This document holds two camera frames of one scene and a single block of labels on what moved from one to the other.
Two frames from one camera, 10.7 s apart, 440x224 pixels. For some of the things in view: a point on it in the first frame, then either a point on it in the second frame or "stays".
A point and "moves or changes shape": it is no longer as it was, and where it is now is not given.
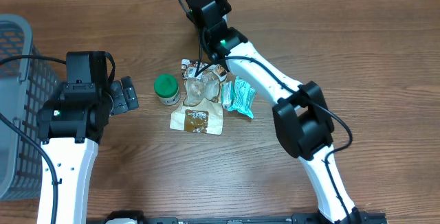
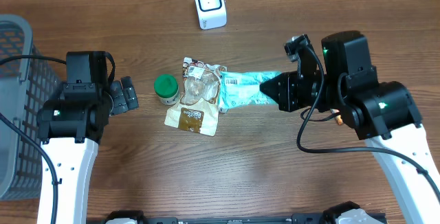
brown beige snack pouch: x=201 y=108 stays
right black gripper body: x=222 y=6 -> x=299 y=93
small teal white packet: x=227 y=91 -> x=223 y=110
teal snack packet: x=243 y=97 moves or changes shape
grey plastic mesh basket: x=27 y=77 stays
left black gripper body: x=124 y=99 stays
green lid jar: x=166 y=88 stays
